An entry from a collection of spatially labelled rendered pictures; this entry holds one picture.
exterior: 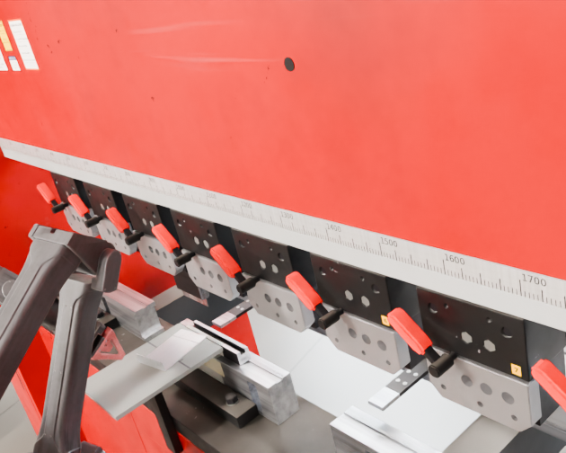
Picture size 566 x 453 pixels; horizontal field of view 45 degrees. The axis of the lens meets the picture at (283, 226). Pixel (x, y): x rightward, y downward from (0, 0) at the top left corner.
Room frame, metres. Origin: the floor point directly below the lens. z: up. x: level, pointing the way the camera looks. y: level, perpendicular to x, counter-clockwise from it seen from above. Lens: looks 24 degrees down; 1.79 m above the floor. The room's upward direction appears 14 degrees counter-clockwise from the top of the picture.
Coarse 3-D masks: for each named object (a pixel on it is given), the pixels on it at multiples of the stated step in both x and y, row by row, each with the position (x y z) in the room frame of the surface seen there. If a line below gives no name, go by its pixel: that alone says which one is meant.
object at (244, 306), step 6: (246, 300) 1.42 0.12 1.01; (234, 306) 1.40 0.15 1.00; (240, 306) 1.40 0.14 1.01; (246, 306) 1.39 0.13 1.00; (252, 306) 1.39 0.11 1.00; (228, 312) 1.39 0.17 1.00; (234, 312) 1.38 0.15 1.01; (240, 312) 1.37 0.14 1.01; (246, 312) 1.38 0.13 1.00; (222, 318) 1.37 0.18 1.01; (228, 318) 1.36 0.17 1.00; (234, 318) 1.36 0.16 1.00; (216, 324) 1.35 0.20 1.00; (222, 324) 1.34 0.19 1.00
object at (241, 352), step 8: (200, 328) 1.37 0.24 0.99; (208, 328) 1.35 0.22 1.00; (216, 336) 1.32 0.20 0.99; (224, 336) 1.30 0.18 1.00; (224, 344) 1.26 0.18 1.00; (232, 344) 1.27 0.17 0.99; (240, 344) 1.25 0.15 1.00; (224, 352) 1.26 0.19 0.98; (232, 352) 1.23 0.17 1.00; (240, 352) 1.23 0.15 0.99; (248, 352) 1.23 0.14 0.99; (232, 360) 1.24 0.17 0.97; (240, 360) 1.22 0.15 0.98
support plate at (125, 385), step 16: (160, 336) 1.36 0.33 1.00; (144, 352) 1.31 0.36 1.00; (192, 352) 1.26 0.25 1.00; (208, 352) 1.25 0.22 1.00; (112, 368) 1.28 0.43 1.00; (128, 368) 1.27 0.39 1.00; (144, 368) 1.25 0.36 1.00; (176, 368) 1.22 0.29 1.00; (192, 368) 1.21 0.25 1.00; (96, 384) 1.24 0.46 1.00; (112, 384) 1.22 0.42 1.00; (128, 384) 1.21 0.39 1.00; (144, 384) 1.19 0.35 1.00; (160, 384) 1.18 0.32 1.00; (96, 400) 1.18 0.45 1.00; (112, 400) 1.16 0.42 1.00; (128, 400) 1.15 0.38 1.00; (144, 400) 1.14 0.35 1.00; (112, 416) 1.12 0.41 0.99
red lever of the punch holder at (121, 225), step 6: (108, 210) 1.39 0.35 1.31; (114, 210) 1.39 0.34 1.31; (108, 216) 1.38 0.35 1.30; (114, 216) 1.37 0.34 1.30; (120, 216) 1.38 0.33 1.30; (114, 222) 1.37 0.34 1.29; (120, 222) 1.36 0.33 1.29; (126, 222) 1.37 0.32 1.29; (120, 228) 1.35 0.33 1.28; (126, 228) 1.36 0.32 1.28; (126, 234) 1.35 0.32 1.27; (132, 234) 1.35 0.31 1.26; (138, 234) 1.35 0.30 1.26; (144, 234) 1.35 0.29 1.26; (126, 240) 1.33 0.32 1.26; (132, 240) 1.33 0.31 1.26; (138, 240) 1.34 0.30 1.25
